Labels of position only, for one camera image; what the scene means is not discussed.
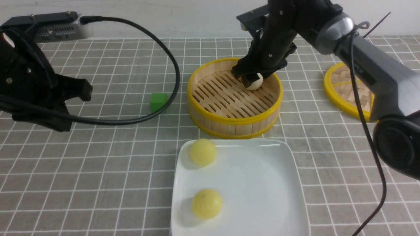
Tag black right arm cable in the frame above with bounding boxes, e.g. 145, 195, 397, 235
348, 11, 391, 236

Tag pale yellow steamed bun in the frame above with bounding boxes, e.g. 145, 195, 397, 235
190, 139, 218, 167

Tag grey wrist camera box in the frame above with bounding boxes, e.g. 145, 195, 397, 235
1, 11, 94, 43

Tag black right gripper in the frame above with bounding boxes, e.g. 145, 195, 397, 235
231, 0, 328, 88

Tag white steamed bun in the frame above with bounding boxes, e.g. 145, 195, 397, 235
246, 73, 264, 91

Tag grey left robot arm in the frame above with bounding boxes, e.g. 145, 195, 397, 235
0, 28, 93, 132

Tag white square plate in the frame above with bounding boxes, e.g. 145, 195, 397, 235
171, 139, 310, 236

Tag bamboo steamer lid yellow rim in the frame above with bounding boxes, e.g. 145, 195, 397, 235
324, 62, 375, 122

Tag green cube block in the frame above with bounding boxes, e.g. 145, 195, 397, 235
149, 93, 168, 113

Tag bamboo steamer basket yellow rim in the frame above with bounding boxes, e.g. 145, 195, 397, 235
186, 58, 284, 139

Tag grey checkered tablecloth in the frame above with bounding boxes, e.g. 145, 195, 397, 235
0, 36, 420, 236

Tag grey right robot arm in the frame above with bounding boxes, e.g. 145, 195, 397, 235
231, 0, 420, 180

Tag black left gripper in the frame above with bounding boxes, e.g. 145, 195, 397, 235
1, 29, 93, 115

